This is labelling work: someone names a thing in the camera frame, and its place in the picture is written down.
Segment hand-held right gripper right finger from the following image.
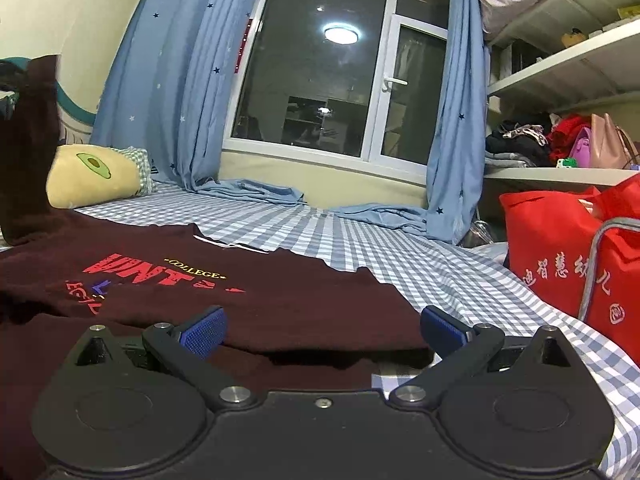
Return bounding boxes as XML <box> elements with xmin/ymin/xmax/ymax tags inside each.
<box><xmin>387</xmin><ymin>305</ymin><xmax>573</xmax><ymax>409</ymax></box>

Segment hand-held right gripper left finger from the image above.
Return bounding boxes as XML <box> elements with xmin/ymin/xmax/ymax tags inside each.
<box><xmin>74</xmin><ymin>305</ymin><xmax>266</xmax><ymax>411</ymax></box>

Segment maroon printed t-shirt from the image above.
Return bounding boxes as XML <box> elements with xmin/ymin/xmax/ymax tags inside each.
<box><xmin>0</xmin><ymin>55</ymin><xmax>436</xmax><ymax>480</ymax></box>

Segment grey folded clothes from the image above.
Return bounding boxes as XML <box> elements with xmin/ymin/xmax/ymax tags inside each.
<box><xmin>484</xmin><ymin>152</ymin><xmax>532</xmax><ymax>170</ymax></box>

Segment dark clothes pile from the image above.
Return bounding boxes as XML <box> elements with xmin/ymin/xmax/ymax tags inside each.
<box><xmin>485</xmin><ymin>120</ymin><xmax>553</xmax><ymax>166</ymax></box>

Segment red clothes pile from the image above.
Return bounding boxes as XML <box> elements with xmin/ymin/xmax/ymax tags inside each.
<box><xmin>545</xmin><ymin>114</ymin><xmax>593</xmax><ymax>163</ymax></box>

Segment blue striped bed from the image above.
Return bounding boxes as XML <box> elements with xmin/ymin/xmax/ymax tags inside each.
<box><xmin>0</xmin><ymin>180</ymin><xmax>640</xmax><ymax>480</ymax></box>

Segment clear plastic bag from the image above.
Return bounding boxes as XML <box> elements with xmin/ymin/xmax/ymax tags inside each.
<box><xmin>460</xmin><ymin>219</ymin><xmax>501</xmax><ymax>249</ymax></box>

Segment red fabric bag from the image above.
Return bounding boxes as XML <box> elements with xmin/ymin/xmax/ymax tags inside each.
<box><xmin>499</xmin><ymin>172</ymin><xmax>640</xmax><ymax>367</ymax></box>

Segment green checked pillow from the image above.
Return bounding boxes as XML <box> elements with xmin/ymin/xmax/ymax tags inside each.
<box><xmin>120</xmin><ymin>146</ymin><xmax>159</xmax><ymax>196</ymax></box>

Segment yellow avocado pillow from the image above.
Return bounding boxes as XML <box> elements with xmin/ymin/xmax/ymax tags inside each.
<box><xmin>46</xmin><ymin>144</ymin><xmax>143</xmax><ymax>209</ymax></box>

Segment blue star curtain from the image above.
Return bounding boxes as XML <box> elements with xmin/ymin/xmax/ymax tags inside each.
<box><xmin>330</xmin><ymin>0</ymin><xmax>493</xmax><ymax>247</ymax></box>
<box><xmin>90</xmin><ymin>0</ymin><xmax>306</xmax><ymax>206</ymax></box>

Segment purple bag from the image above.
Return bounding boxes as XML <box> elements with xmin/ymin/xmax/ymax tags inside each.
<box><xmin>572</xmin><ymin>127</ymin><xmax>594</xmax><ymax>167</ymax></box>

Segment pink handbag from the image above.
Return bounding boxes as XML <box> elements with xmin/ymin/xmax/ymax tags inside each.
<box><xmin>590</xmin><ymin>112</ymin><xmax>640</xmax><ymax>170</ymax></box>

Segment white framed window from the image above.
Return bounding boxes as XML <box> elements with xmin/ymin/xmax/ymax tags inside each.
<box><xmin>220</xmin><ymin>0</ymin><xmax>453</xmax><ymax>177</ymax></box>

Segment white shelf unit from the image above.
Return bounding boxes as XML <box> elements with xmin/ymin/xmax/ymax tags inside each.
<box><xmin>482</xmin><ymin>0</ymin><xmax>640</xmax><ymax>188</ymax></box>

